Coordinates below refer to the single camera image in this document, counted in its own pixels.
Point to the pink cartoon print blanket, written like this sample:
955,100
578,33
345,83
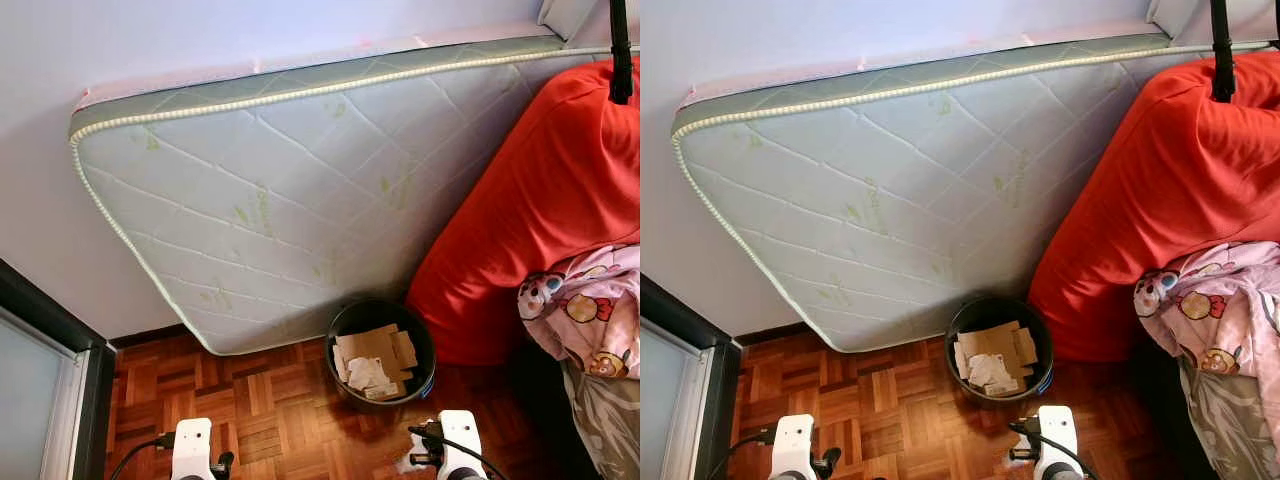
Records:
1210,300
590,300

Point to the red covered mattress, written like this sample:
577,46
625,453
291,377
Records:
1170,180
530,200

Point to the bed with grey floral sheet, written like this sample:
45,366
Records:
1230,420
605,420

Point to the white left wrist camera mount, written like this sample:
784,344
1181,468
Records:
795,440
192,445

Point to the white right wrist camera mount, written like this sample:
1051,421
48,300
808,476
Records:
1060,430
462,435

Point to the black framed glass door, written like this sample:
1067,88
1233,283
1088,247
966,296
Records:
35,400
670,410

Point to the brown cardboard piece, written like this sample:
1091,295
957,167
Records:
1000,340
375,345

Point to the black waste bin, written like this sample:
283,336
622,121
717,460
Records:
968,318
350,320

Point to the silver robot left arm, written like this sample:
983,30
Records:
195,476
795,476

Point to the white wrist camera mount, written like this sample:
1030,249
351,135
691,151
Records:
462,435
1060,430
192,445
795,440

